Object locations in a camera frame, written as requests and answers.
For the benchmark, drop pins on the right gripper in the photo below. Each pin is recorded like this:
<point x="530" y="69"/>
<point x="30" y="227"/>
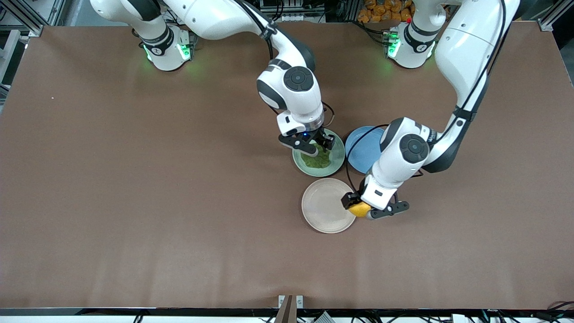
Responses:
<point x="323" y="137"/>

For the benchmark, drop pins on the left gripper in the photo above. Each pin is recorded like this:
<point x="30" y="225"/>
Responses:
<point x="348" y="199"/>

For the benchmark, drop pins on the yellow lemon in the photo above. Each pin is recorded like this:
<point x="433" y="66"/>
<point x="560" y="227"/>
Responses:
<point x="359" y="209"/>

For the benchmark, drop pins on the green lettuce leaf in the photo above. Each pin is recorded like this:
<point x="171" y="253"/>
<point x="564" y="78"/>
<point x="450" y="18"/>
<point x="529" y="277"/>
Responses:
<point x="316" y="159"/>

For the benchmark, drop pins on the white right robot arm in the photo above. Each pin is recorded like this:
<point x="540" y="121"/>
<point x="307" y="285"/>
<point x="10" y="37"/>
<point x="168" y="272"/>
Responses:
<point x="215" y="18"/>

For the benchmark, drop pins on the light green plate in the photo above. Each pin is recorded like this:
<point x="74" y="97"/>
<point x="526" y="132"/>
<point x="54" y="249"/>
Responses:
<point x="338" y="157"/>

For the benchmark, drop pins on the beige plate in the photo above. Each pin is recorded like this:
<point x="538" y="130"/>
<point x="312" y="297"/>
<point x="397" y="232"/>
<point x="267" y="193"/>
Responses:
<point x="325" y="206"/>

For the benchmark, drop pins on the blue plate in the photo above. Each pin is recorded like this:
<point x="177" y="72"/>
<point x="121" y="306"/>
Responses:
<point x="363" y="152"/>

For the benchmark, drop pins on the bag of orange fruit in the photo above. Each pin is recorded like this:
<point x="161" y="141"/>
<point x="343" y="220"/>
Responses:
<point x="385" y="11"/>

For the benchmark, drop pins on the metal camera post bracket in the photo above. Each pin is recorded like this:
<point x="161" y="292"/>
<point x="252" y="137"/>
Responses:
<point x="287" y="309"/>

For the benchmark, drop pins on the aluminium frame profile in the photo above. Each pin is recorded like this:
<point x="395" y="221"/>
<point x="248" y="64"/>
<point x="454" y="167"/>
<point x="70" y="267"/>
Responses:
<point x="27" y="24"/>
<point x="551" y="18"/>

